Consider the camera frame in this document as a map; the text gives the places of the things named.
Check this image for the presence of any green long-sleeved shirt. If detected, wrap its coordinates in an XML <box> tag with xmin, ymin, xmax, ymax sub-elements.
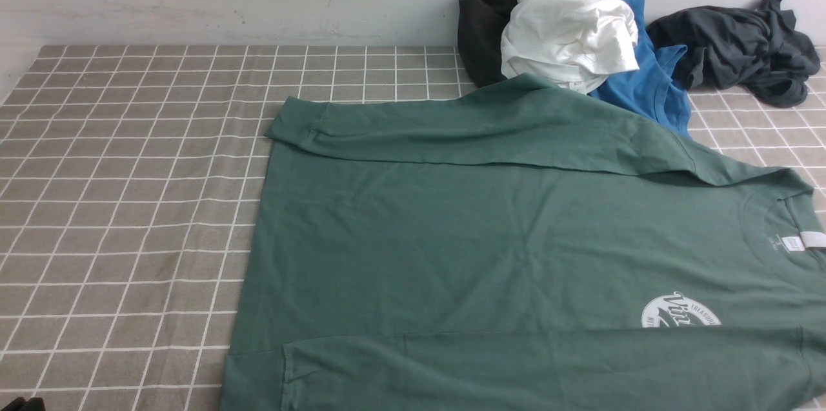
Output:
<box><xmin>219</xmin><ymin>75</ymin><xmax>824</xmax><ymax>410</ymax></box>

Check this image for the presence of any grey robot arm, image left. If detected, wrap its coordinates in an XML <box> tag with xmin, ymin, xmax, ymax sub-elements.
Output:
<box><xmin>1</xmin><ymin>397</ymin><xmax>45</xmax><ymax>411</ymax></box>

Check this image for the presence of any black garment behind white shirt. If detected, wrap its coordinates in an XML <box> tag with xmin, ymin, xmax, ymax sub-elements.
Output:
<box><xmin>457</xmin><ymin>0</ymin><xmax>517</xmax><ymax>87</ymax></box>

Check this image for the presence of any white crumpled shirt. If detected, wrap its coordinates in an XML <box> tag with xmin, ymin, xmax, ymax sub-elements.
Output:
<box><xmin>501</xmin><ymin>0</ymin><xmax>638</xmax><ymax>94</ymax></box>

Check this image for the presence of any blue t-shirt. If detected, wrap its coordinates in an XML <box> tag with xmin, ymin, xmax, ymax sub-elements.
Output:
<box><xmin>589</xmin><ymin>0</ymin><xmax>692</xmax><ymax>138</ymax></box>

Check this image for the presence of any grey checkered tablecloth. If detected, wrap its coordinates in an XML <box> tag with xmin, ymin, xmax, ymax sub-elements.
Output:
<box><xmin>2</xmin><ymin>46</ymin><xmax>824</xmax><ymax>410</ymax></box>

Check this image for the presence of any dark grey crumpled garment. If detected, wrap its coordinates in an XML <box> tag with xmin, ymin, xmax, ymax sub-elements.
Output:
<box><xmin>647</xmin><ymin>0</ymin><xmax>821</xmax><ymax>108</ymax></box>

